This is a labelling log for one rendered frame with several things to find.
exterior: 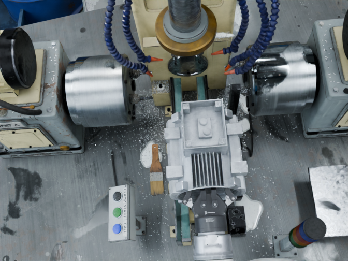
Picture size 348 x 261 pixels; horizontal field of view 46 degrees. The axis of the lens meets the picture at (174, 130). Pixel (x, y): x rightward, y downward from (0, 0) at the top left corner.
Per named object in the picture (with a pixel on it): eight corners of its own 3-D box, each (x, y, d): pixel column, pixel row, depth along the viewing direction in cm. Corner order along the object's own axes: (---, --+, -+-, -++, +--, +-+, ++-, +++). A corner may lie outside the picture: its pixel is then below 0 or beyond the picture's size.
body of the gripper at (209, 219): (230, 231, 92) (227, 190, 95) (192, 233, 93) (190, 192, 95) (228, 232, 100) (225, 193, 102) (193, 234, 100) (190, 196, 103)
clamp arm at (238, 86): (225, 116, 145) (230, 82, 121) (234, 116, 145) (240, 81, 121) (226, 126, 144) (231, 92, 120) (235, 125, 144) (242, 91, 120)
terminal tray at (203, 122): (180, 114, 105) (179, 101, 99) (222, 111, 105) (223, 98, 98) (183, 159, 101) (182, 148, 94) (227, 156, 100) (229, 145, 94)
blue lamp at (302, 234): (297, 220, 114) (301, 217, 110) (319, 219, 114) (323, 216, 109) (301, 243, 112) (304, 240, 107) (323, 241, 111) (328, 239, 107)
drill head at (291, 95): (220, 69, 161) (223, 31, 138) (327, 61, 160) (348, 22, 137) (226, 128, 152) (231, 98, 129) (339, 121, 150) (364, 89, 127)
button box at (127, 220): (116, 190, 137) (107, 187, 132) (135, 187, 134) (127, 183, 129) (116, 243, 130) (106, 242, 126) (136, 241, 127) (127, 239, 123)
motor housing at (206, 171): (168, 138, 120) (163, 109, 102) (234, 132, 119) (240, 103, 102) (172, 206, 112) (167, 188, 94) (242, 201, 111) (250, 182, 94)
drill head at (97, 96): (53, 81, 164) (28, 46, 141) (144, 74, 162) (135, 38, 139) (48, 140, 155) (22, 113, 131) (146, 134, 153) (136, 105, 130)
